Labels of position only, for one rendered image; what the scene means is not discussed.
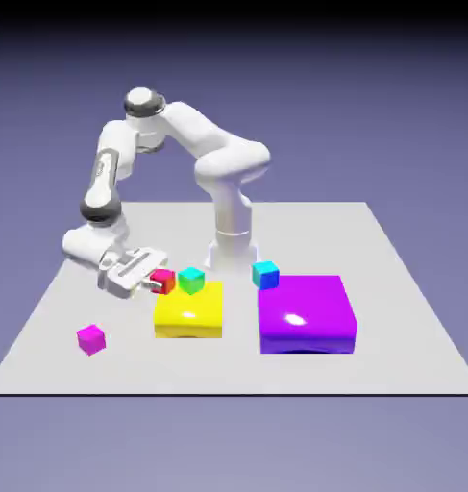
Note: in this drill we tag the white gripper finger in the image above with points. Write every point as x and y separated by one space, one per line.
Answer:
153 285

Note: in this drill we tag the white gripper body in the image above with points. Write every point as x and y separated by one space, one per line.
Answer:
131 271

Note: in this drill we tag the small red cube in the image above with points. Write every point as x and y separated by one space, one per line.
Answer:
163 280

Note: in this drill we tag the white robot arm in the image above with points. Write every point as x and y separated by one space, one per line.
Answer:
222 146

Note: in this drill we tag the small green cube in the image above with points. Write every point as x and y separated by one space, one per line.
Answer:
191 280

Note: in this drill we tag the small magenta cube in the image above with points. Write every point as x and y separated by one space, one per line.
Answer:
91 339

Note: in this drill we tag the small blue cube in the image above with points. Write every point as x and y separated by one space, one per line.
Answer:
266 275

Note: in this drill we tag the large yellow box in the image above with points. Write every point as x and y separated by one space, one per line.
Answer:
191 313

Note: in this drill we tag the large purple box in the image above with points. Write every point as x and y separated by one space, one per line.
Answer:
304 311

